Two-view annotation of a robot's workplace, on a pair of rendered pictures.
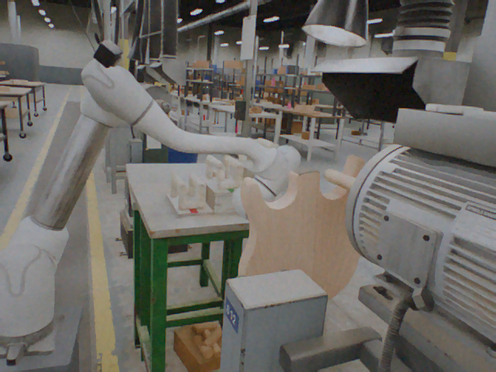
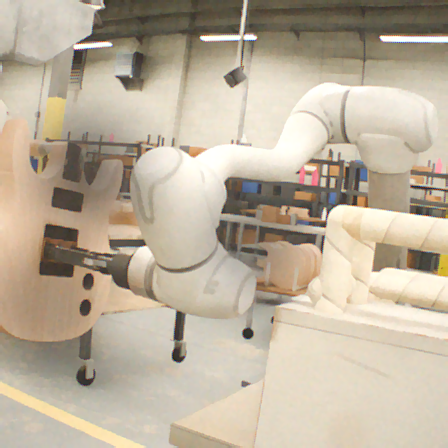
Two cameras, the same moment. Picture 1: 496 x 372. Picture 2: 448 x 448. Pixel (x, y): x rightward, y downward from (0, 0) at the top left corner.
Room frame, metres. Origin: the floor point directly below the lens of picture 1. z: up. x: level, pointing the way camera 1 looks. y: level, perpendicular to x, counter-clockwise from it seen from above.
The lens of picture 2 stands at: (2.01, -0.58, 1.21)
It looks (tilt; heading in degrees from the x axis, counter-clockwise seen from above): 3 degrees down; 143
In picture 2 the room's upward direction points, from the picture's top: 7 degrees clockwise
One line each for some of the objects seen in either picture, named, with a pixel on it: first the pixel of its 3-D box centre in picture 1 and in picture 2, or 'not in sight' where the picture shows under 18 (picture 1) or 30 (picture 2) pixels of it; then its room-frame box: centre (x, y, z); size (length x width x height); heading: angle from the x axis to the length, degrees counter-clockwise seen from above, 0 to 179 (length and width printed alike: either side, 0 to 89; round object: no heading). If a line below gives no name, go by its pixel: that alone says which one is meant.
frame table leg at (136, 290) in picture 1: (139, 273); not in sight; (1.79, 0.51, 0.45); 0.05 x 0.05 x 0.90; 24
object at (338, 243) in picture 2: not in sight; (336, 266); (1.62, -0.13, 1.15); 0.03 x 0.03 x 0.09
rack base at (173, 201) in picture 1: (188, 203); not in sight; (1.56, 0.23, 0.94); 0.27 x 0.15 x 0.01; 24
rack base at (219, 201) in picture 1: (222, 193); not in sight; (1.62, 0.09, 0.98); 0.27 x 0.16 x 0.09; 24
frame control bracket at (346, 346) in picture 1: (332, 349); not in sight; (0.57, -0.18, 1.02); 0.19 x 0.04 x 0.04; 114
